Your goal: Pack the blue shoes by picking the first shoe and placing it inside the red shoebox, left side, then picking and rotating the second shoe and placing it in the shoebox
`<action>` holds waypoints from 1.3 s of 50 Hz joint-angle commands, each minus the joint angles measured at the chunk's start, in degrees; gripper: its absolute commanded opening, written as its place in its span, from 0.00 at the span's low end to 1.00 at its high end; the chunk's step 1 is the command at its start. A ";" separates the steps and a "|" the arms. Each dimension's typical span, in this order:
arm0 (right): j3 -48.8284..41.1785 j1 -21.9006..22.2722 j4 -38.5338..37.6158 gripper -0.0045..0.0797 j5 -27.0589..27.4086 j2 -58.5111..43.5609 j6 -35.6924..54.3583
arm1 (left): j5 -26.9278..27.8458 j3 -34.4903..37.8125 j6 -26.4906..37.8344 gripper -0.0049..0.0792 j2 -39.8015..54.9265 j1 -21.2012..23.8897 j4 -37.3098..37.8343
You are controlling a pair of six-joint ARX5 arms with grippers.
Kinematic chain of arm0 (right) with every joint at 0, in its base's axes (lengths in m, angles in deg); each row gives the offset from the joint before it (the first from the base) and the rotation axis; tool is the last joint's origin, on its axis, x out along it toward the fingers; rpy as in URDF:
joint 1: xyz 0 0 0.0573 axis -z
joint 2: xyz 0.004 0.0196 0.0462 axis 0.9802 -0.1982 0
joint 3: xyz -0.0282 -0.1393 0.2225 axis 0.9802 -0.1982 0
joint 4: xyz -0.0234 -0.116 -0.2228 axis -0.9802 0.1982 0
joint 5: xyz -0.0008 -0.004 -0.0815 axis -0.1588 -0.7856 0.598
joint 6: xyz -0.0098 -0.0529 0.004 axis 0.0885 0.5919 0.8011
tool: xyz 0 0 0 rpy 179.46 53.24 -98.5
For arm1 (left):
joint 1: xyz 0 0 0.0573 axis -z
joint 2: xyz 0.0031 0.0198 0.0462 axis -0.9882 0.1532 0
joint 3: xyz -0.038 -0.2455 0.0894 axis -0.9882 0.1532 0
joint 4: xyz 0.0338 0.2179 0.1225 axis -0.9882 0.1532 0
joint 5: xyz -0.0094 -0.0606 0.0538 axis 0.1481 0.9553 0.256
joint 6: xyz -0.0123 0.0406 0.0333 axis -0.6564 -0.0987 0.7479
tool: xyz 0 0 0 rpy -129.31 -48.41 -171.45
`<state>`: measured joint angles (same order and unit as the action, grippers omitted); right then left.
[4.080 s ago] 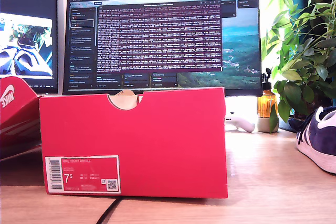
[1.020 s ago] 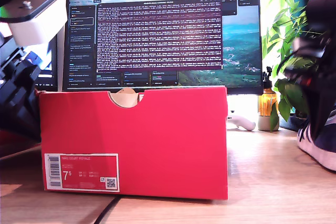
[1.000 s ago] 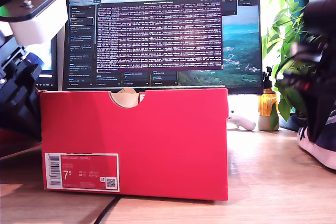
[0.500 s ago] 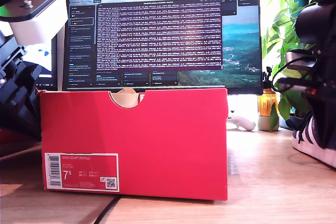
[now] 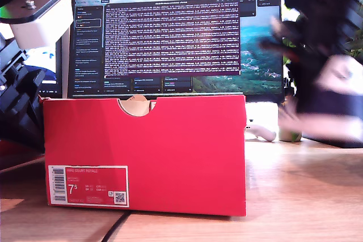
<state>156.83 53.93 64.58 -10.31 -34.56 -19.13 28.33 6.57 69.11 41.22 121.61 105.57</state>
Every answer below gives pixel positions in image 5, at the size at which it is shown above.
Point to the green leafy houseplant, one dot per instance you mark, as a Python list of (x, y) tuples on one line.
[(356, 44)]

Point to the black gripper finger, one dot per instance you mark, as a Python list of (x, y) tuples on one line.
[(22, 117)]

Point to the beige packing paper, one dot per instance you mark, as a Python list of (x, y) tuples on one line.
[(133, 107)]

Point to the blue suede shoe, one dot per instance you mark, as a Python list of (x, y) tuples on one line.
[(326, 103)]

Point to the small white pot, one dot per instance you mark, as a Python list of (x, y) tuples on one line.
[(285, 135)]

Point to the red Nike shoebox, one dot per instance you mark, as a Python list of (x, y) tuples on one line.
[(170, 154)]

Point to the red Nike shoebox lid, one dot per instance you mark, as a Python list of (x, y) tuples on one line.
[(17, 154)]

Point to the dark planter tray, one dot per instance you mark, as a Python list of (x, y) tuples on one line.
[(340, 143)]

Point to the white handheld controller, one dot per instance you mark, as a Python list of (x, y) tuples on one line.
[(263, 135)]

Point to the large black computer monitor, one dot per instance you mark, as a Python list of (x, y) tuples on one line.
[(170, 40)]

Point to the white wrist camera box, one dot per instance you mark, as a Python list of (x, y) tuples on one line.
[(37, 32)]

